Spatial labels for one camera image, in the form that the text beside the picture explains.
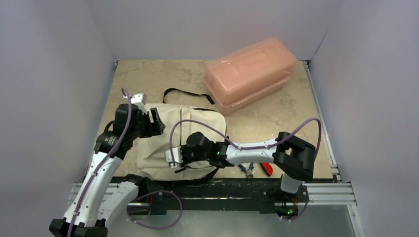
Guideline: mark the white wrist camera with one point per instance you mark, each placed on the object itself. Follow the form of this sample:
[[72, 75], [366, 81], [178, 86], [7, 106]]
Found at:
[[138, 102], [174, 157]]

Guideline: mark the beige canvas backpack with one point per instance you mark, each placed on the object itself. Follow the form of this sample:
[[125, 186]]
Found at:
[[180, 121]]

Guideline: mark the translucent pink plastic box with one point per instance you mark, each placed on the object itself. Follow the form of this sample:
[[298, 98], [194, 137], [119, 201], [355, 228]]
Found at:
[[246, 75]]

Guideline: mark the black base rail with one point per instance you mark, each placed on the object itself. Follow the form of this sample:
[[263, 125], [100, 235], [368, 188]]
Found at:
[[262, 195]]

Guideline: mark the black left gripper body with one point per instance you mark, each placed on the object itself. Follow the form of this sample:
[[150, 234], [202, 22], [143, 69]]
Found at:
[[142, 129]]

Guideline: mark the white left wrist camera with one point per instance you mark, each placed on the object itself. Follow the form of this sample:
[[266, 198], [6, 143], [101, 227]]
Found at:
[[138, 102]]

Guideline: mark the red handled cutter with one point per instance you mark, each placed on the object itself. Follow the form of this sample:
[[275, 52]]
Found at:
[[266, 168]]

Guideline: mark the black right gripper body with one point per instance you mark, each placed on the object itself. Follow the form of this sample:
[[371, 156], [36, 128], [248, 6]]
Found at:
[[183, 155]]

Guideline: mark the blue handled pliers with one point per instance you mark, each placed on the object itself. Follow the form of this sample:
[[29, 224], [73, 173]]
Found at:
[[247, 170]]

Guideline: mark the aluminium frame rail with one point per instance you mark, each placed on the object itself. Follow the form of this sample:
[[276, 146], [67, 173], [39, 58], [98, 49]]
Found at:
[[336, 192]]

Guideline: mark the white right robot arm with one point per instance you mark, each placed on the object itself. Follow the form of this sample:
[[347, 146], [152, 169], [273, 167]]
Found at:
[[291, 154]]

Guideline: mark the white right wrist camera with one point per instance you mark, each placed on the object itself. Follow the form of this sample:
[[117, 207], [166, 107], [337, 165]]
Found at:
[[174, 157]]

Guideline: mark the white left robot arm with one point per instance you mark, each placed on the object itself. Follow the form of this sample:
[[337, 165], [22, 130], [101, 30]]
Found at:
[[84, 218]]

